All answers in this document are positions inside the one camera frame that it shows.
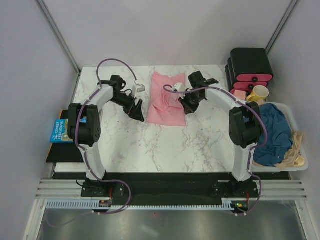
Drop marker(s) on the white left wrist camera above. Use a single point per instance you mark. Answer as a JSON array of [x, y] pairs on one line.
[[137, 88]]

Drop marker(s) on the pink t shirt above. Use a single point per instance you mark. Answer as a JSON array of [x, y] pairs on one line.
[[164, 107]]

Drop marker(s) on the blue treehouse book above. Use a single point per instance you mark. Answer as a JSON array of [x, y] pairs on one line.
[[60, 132]]

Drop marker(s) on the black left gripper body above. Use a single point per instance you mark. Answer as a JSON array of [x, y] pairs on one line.
[[123, 100]]

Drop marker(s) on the beige t shirt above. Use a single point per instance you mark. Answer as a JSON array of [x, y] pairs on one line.
[[293, 157]]

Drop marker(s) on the aluminium frame post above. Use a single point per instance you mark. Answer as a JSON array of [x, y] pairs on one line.
[[281, 24], [58, 35]]

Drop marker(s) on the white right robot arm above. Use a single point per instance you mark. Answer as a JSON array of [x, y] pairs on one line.
[[244, 126]]

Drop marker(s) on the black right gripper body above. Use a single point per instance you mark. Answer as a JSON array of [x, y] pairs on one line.
[[191, 101]]

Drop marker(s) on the white slotted cable duct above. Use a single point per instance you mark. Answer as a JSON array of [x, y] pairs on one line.
[[96, 204]]

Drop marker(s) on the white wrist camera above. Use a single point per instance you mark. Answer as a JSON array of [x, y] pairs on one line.
[[137, 88], [179, 88]]

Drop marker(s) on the pink cube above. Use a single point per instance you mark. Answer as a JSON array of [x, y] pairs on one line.
[[240, 94]]

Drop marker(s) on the left aluminium frame post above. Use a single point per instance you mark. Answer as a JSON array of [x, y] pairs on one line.
[[58, 35]]

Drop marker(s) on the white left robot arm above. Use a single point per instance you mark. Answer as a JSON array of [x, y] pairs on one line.
[[84, 123]]

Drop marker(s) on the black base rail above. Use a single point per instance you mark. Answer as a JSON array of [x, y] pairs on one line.
[[169, 188]]

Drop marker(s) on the blue t shirt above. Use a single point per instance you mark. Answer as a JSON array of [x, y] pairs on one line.
[[279, 137]]

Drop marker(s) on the white plastic basket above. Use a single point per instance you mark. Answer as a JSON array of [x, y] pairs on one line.
[[290, 119]]

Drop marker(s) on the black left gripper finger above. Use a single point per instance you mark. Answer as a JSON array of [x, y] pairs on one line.
[[137, 115], [138, 107]]

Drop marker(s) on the yellow mug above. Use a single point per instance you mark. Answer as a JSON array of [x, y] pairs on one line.
[[259, 92]]

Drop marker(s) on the right aluminium frame post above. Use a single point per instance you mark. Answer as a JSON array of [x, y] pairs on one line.
[[281, 24]]

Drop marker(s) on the black orange notebook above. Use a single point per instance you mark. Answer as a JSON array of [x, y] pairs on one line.
[[64, 152]]

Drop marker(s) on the black pink drawer unit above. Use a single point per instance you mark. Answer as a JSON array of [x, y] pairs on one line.
[[246, 68]]

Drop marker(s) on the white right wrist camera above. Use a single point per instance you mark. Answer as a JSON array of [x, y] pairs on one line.
[[179, 88]]

